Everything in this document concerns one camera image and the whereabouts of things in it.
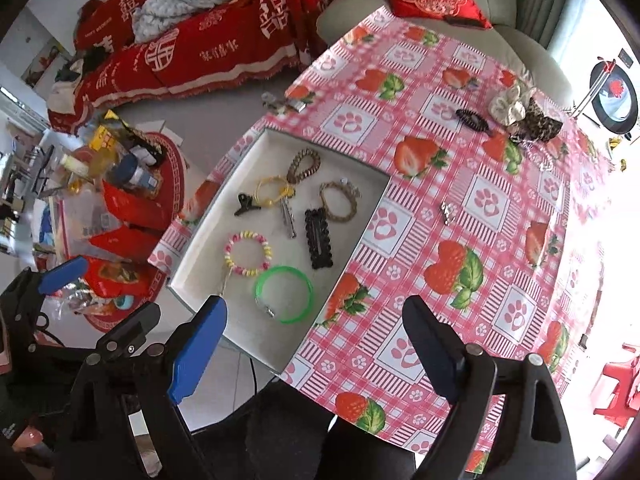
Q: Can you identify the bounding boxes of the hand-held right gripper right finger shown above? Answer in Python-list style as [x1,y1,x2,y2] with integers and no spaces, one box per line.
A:
[402,295,578,480]

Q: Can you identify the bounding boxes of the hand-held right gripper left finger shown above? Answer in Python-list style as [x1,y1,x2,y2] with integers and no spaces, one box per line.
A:
[57,296,228,480]

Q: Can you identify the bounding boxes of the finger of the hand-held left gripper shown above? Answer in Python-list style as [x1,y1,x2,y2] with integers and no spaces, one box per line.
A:
[96,302,162,362]
[0,256,90,331]

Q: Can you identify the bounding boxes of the green translucent bangle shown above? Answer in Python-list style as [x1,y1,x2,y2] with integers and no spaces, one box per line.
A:
[253,265,316,324]

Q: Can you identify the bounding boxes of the pink yellow bead bracelet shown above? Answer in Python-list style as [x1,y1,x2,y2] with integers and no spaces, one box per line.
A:
[219,231,273,297]

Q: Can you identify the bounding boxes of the black claw hair clip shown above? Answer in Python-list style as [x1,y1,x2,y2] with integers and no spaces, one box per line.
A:
[234,191,266,217]

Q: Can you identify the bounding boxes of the silver rhinestone hair clip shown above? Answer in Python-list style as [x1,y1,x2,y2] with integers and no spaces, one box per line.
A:
[279,195,298,239]

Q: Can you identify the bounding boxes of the black studded snap clip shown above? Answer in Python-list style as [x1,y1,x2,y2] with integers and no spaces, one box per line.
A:
[304,206,335,270]

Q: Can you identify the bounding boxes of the yellow beaded hair tie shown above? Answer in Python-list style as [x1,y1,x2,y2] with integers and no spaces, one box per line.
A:
[255,175,297,208]

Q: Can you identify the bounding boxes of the white jewelry box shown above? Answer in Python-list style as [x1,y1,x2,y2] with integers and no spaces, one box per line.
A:
[167,127,391,373]

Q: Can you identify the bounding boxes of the person's left hand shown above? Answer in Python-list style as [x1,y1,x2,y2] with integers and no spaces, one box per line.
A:
[10,425,43,453]

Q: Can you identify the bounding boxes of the yellow plastic bottle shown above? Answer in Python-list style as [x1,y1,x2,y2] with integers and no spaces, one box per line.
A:
[60,152,118,193]

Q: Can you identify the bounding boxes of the blue lidded jar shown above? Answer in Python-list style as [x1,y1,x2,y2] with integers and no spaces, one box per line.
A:
[105,152,162,195]

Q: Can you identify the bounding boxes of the person's dark trousers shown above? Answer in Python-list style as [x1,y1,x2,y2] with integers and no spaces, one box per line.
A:
[190,380,421,480]

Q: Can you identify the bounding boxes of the red round side table clutter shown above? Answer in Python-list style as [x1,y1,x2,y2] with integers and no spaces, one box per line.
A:
[50,130,187,333]

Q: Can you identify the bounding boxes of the yellow black snack bag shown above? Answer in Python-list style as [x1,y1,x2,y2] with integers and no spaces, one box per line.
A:
[90,110,166,166]

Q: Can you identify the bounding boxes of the red plastic stool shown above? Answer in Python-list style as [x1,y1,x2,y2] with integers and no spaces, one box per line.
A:
[590,342,640,428]

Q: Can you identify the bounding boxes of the dark cloth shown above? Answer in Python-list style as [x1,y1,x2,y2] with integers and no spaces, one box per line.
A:
[54,50,103,87]

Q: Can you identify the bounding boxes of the leopard print scrunchie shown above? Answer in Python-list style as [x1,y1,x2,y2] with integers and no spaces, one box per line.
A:
[510,97,565,143]

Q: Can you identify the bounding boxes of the white dotted scrunchie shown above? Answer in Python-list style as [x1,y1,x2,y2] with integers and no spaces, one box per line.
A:
[488,85,536,126]

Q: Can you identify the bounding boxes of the metal tablecloth clip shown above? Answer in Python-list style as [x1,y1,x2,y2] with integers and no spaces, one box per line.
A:
[261,92,307,113]

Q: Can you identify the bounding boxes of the red printed sofa blanket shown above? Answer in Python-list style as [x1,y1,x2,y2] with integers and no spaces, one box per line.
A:
[47,0,351,133]

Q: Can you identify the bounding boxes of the round black framed ornament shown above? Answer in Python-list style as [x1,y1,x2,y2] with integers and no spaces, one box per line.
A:
[589,60,640,136]

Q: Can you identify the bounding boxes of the brown coil hair tie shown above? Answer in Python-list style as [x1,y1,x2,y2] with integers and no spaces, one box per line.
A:
[286,148,321,184]

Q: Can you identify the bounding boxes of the clear chain bracelet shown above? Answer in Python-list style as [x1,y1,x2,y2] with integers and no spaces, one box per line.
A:
[510,135,558,171]

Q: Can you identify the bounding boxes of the black coil hair tie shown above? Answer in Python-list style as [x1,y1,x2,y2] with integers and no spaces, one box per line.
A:
[455,107,495,134]

